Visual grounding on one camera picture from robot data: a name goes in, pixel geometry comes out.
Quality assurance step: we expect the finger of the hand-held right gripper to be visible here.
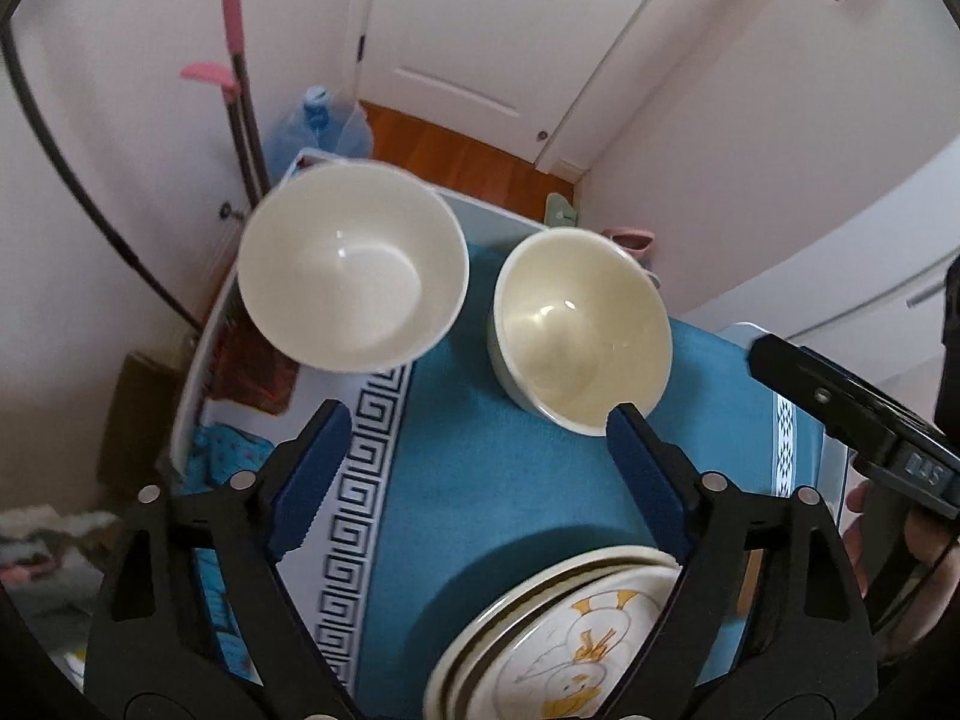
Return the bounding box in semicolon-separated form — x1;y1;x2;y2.
748;334;905;460
937;253;960;425

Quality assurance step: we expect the cream bowl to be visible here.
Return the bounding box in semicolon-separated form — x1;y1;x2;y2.
486;229;673;437

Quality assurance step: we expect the white wardrobe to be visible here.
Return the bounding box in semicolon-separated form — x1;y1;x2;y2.
583;0;960;350

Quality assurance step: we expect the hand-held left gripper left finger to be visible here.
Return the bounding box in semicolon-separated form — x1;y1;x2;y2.
86;399;365;720

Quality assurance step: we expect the black clothes rack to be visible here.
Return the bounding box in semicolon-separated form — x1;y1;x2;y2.
0;11;205;332

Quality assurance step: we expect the blue water bottle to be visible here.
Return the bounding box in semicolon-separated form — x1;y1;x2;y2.
262;85;374;182

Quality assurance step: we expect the crumpled pale cloth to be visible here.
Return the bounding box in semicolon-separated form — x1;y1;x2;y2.
0;505;115;605

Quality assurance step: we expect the pink slipper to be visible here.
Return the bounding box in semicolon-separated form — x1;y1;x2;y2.
599;226;656;261

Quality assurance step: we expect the duck print plate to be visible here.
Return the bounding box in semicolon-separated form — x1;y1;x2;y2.
480;564;685;720

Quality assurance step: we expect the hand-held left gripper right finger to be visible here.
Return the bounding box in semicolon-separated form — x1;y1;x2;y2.
600;403;875;720

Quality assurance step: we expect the white deep bowl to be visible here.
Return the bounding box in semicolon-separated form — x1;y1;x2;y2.
236;161;471;374

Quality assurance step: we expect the pink handled mop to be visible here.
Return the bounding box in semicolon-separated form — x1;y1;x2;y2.
220;0;272;200

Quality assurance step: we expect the brown cardboard box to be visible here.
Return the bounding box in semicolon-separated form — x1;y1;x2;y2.
103;349;190;497

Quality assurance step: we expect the pink hooked pole handle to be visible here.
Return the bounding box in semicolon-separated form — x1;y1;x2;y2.
179;61;239;104

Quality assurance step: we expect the white panelled door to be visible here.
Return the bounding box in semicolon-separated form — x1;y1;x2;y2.
351;0;680;170

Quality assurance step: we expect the plain white plate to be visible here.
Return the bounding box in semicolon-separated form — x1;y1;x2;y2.
422;544;676;720

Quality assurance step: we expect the blue patterned tablecloth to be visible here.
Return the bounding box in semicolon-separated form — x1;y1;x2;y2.
180;240;827;720

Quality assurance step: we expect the person's right hand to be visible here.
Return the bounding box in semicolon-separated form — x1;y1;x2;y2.
843;480;960;662

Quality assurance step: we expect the red-brown patterned cloth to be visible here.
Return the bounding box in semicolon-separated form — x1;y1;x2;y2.
212;306;299;419

